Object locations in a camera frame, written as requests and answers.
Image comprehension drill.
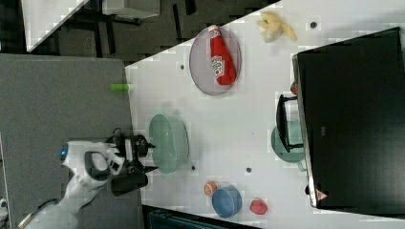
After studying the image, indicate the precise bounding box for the small toy strawberry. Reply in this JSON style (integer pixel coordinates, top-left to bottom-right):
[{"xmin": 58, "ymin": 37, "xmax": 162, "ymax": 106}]
[{"xmin": 290, "ymin": 82, "xmax": 297, "ymax": 95}]

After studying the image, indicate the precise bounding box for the red green toy fruit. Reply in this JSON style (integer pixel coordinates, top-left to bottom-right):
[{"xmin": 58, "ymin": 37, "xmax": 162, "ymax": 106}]
[{"xmin": 249, "ymin": 198, "xmax": 268, "ymax": 216}]

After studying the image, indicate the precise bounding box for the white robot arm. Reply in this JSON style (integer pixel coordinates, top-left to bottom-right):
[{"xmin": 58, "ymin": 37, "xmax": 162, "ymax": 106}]
[{"xmin": 18, "ymin": 129, "xmax": 156, "ymax": 229}]

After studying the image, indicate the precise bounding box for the blue plastic cup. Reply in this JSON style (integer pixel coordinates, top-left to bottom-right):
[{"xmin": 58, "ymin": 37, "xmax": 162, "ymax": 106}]
[{"xmin": 211, "ymin": 185, "xmax": 243, "ymax": 219}]

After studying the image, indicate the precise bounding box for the green plastic strainer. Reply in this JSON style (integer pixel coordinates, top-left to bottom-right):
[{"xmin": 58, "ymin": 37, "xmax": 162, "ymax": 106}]
[{"xmin": 149, "ymin": 114, "xmax": 189, "ymax": 174}]

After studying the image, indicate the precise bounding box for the small green object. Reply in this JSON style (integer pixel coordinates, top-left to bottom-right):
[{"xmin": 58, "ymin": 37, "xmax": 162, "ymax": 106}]
[{"xmin": 110, "ymin": 84, "xmax": 131, "ymax": 93}]

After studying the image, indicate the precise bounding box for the green plastic cup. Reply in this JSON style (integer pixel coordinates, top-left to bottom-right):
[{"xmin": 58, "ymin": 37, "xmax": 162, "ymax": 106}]
[{"xmin": 271, "ymin": 121, "xmax": 307, "ymax": 172}]

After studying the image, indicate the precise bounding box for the silver black toaster oven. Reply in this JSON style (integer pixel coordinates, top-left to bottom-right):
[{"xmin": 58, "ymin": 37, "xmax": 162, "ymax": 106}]
[{"xmin": 276, "ymin": 27, "xmax": 405, "ymax": 219}]

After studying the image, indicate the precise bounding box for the red ketchup bottle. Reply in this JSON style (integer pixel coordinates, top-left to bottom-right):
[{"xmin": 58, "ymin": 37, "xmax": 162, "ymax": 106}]
[{"xmin": 208, "ymin": 25, "xmax": 237, "ymax": 86}]

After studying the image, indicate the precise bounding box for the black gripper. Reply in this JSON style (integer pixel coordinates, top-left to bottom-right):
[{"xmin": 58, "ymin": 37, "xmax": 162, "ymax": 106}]
[{"xmin": 106, "ymin": 128, "xmax": 159, "ymax": 174}]

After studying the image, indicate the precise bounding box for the toy orange half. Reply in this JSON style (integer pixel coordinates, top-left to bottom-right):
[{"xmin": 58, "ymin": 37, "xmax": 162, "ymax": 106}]
[{"xmin": 203, "ymin": 180, "xmax": 217, "ymax": 197}]

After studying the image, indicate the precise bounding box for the grey round plate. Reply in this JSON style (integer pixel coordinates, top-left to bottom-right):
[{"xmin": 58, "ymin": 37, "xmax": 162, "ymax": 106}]
[{"xmin": 189, "ymin": 28, "xmax": 242, "ymax": 95}]

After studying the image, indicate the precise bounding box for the peeled toy banana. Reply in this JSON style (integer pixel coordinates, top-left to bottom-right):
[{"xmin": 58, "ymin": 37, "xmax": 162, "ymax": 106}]
[{"xmin": 257, "ymin": 11, "xmax": 297, "ymax": 43}]

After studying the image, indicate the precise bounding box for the blue metal table frame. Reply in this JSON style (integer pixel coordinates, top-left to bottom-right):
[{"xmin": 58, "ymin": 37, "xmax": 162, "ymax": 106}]
[{"xmin": 142, "ymin": 205, "xmax": 259, "ymax": 229}]

